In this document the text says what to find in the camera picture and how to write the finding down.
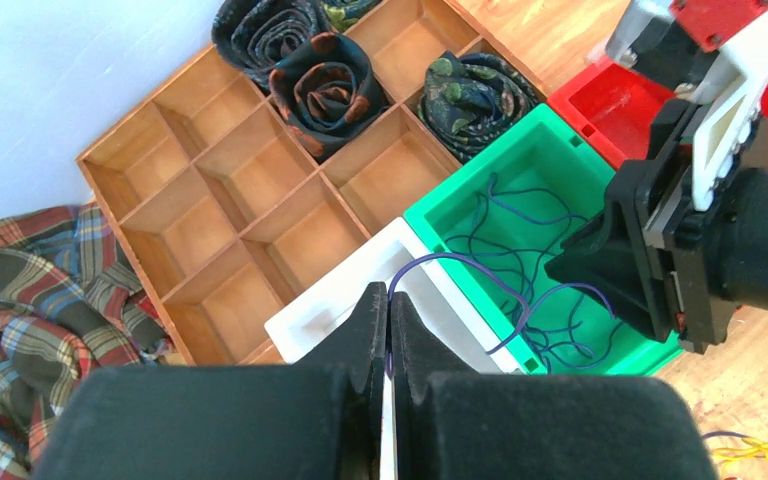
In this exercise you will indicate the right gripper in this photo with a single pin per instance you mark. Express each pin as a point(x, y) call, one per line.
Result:
point(650, 251)

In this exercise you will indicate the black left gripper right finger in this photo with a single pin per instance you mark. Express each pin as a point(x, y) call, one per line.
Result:
point(453, 422)

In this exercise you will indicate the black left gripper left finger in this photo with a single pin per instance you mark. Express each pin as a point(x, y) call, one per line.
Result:
point(318, 418)

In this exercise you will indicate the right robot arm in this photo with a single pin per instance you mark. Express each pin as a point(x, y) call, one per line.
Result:
point(741, 243)

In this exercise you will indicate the green plastic bin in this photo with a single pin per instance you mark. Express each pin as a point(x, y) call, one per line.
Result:
point(499, 219)

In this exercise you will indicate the red plastic bin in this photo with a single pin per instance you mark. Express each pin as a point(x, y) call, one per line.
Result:
point(612, 109)

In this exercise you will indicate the wooden compartment tray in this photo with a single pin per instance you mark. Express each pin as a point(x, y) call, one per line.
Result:
point(225, 216)

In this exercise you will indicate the rolled green patterned tie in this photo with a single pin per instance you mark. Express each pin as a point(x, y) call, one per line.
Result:
point(468, 102)

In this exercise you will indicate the plaid cloth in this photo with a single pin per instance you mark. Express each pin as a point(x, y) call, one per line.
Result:
point(70, 303)

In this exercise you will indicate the rolled orange spotted tie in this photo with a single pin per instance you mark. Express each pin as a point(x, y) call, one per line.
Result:
point(326, 93)

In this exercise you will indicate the rolled teal yellow tie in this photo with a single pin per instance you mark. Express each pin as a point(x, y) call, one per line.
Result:
point(343, 14)

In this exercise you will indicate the rolled dark tie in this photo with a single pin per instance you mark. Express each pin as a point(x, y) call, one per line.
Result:
point(253, 36)

